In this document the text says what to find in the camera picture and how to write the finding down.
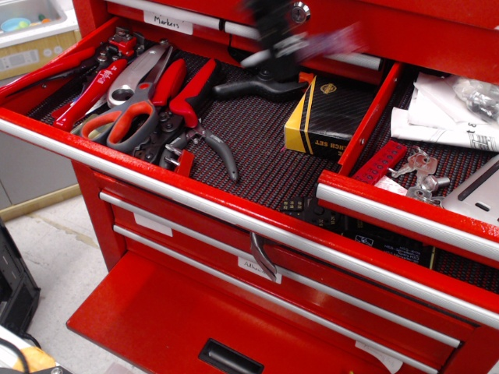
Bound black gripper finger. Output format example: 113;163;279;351
267;38;301;81

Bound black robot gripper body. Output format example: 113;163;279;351
242;0;296;47

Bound red threadlocker glue tube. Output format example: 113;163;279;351
239;21;370;69

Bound silver drawer lock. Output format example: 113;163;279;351
291;1;311;24

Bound large open red drawer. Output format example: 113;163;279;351
0;15;499;332

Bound small open red drawer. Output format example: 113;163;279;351
317;63;498;267

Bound black pistol grip tool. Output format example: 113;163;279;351
212;68;309;103

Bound black yellow wrench set box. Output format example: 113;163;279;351
284;76;377;161

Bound white markers label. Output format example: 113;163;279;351
143;11;193;35

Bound red metal tool chest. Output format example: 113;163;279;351
1;1;498;373

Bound red drill bit holder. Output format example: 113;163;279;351
352;140;408;185

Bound small red plastic block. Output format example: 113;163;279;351
175;150;194;178

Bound black die set case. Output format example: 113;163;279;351
278;196;348;234

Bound white folded paper sheets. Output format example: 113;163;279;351
391;72;498;152

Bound silver keys bunch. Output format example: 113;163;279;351
389;146;451;206

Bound clear bag of hardware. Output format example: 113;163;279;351
452;77;498;122

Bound white adhesives label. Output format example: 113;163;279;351
237;257;282;284

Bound silver curved metal hook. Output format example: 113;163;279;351
249;232;278;283

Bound silver metal plate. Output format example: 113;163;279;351
441;155;498;226

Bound clear plastic storage bin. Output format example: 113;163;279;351
1;0;78;37

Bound cardboard box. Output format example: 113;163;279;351
1;30;81;79

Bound black equipment case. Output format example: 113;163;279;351
1;221;41;335

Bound red handled crimping pliers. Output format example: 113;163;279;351
132;58;221;170

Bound grey handled small pliers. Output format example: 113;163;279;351
159;123;239;182

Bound red wire stripper tool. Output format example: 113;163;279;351
52;28;136;132

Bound grey orange handled scissors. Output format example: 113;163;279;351
80;41;174;153

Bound red long handled cutter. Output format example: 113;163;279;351
1;48;94;103

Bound black recessed drawer handle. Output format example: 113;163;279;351
198;338;264;374

